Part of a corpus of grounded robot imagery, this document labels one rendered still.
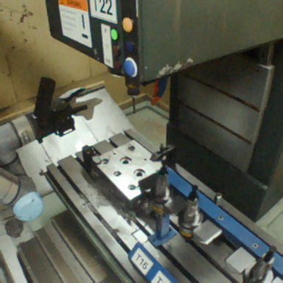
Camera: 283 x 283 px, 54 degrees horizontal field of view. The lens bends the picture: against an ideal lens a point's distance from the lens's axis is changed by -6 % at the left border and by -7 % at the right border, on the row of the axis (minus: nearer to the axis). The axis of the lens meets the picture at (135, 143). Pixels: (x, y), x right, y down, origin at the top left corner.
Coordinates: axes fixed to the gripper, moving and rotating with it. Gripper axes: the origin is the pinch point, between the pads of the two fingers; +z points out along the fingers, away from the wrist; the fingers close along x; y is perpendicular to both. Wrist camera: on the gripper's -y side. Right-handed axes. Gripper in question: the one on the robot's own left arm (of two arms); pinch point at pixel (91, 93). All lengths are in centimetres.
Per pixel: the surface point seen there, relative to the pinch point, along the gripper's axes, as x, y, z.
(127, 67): 28.6, -18.9, -6.6
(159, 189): 30.2, 16.5, -1.0
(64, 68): -100, 34, 36
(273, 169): 36, 45, 59
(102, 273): 16, 63, -18
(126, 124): -66, 73, 57
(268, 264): 63, 13, -2
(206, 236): 47, 20, -1
